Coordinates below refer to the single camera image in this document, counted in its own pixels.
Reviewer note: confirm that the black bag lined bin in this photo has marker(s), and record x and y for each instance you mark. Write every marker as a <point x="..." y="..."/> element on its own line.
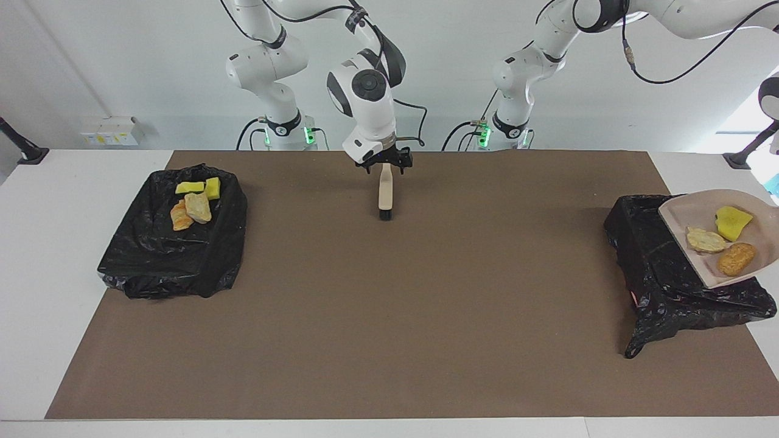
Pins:
<point x="657" y="292"/>
<point x="170" y="261"/>

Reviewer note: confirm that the beige brush with black bristles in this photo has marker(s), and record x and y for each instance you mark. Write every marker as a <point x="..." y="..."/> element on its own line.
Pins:
<point x="386" y="194"/>

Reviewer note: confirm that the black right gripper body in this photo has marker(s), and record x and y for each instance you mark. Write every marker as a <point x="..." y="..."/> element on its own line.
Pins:
<point x="386" y="157"/>

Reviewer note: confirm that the brown paper table mat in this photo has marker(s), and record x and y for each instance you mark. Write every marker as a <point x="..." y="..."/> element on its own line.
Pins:
<point x="389" y="377"/>

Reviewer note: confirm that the yellow notched sponge piece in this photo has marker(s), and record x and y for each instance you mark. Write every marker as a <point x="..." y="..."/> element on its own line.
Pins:
<point x="190" y="188"/>

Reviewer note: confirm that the yellow sponge wedge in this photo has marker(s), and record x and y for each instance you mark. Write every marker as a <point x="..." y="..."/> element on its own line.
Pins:
<point x="212" y="187"/>

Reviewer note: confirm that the white wall socket strip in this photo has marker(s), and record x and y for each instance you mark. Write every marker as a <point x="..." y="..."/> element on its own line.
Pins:
<point x="109" y="131"/>

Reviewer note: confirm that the beige plastic dustpan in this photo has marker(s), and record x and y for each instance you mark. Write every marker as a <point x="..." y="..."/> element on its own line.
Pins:
<point x="694" y="213"/>

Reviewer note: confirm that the beige crumbly foam chunk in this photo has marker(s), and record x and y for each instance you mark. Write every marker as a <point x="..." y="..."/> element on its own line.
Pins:
<point x="198" y="207"/>
<point x="706" y="240"/>
<point x="179" y="217"/>

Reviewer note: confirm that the brown cork-like chunk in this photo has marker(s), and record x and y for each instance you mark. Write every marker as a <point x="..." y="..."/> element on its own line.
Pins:
<point x="736" y="258"/>

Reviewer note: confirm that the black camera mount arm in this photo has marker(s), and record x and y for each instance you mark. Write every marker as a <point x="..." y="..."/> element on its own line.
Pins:
<point x="24" y="151"/>
<point x="745" y="155"/>

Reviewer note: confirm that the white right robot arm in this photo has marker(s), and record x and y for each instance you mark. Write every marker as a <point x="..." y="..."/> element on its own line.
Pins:
<point x="371" y="115"/>

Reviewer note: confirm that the light blue box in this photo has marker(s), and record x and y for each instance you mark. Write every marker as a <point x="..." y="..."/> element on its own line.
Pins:
<point x="774" y="185"/>

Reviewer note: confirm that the yellow sponge chunk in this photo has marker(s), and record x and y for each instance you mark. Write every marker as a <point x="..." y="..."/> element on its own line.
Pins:
<point x="732" y="222"/>

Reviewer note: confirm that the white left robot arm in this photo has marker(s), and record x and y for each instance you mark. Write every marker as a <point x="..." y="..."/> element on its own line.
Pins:
<point x="523" y="73"/>

